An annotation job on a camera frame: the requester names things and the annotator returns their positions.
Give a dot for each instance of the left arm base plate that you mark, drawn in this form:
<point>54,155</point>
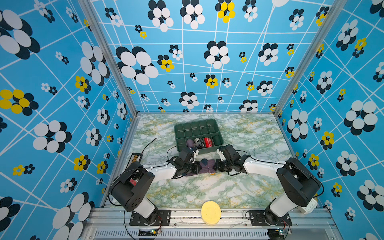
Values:
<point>157,218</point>

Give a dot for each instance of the green rolled sock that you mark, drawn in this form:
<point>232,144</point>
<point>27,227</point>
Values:
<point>218,141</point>

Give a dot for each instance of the purple teal sock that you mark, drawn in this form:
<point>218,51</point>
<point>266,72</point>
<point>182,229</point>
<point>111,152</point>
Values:
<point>203,167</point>

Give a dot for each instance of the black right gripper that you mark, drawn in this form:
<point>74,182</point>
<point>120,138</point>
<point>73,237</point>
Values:
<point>217,164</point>

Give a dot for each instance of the red rolled sock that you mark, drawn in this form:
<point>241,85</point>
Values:
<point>208,142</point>

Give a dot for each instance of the yellow round sponge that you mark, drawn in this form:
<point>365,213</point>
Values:
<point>211,213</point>

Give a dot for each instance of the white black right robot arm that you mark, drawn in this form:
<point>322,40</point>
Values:
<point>300,186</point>

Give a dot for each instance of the aluminium corner post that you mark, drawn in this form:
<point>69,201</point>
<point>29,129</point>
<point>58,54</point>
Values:
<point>323,31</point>
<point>102,41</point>

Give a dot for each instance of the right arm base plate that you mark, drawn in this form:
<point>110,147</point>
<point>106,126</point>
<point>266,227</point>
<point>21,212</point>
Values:
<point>261,218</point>

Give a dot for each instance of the purple rolled sock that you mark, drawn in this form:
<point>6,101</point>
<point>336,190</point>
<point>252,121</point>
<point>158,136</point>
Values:
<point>191,144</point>

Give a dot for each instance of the white square clock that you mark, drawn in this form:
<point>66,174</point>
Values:
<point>310,207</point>

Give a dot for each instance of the green compartment tray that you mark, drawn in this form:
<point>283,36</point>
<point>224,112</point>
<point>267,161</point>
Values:
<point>198,129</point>

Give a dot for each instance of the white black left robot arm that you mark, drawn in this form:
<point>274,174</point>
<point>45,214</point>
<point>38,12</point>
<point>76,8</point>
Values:
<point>129,189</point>

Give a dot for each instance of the aluminium corner post left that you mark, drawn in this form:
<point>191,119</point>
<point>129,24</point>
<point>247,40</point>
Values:
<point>102,41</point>

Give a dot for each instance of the black white rolled sock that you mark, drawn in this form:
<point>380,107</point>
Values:
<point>199,143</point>

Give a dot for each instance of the black tray with snacks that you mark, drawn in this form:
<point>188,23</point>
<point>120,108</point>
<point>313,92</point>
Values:
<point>135,157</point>

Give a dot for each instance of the aluminium corner post right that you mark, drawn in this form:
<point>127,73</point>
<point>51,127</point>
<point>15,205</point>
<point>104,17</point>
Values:
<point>323,31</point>

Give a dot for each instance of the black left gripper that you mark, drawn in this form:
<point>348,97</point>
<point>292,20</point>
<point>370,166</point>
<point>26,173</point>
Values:
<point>197,169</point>

